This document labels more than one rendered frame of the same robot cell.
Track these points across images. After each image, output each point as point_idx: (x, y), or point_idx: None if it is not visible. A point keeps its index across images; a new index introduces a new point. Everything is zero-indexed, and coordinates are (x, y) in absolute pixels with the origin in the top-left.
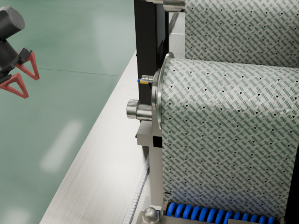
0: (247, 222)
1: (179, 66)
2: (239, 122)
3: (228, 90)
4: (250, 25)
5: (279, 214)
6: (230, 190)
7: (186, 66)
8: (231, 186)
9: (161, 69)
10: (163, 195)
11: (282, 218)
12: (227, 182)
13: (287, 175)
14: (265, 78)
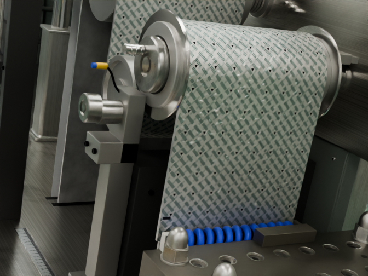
0: (276, 227)
1: (188, 22)
2: (268, 87)
3: (254, 45)
4: (191, 5)
5: (288, 217)
6: (243, 194)
7: (195, 22)
8: (245, 187)
9: (167, 25)
10: (159, 224)
11: (295, 220)
12: (242, 180)
13: (304, 156)
14: (281, 35)
